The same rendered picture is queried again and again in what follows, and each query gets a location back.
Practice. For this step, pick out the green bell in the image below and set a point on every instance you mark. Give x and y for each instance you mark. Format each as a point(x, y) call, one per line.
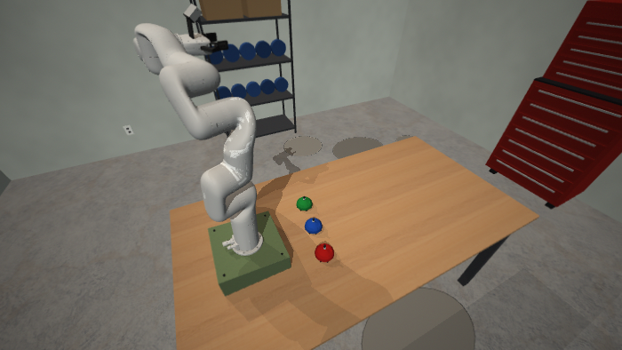
point(304, 203)

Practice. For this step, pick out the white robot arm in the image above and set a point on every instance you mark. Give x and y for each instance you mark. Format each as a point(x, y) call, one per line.
point(227, 187)

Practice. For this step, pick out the red bell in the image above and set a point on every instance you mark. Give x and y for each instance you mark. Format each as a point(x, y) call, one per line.
point(324, 252)

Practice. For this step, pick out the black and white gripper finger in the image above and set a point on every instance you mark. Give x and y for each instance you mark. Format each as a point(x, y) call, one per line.
point(219, 46)
point(211, 36)

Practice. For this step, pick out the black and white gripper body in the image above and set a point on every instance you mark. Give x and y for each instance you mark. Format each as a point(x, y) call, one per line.
point(193, 46)

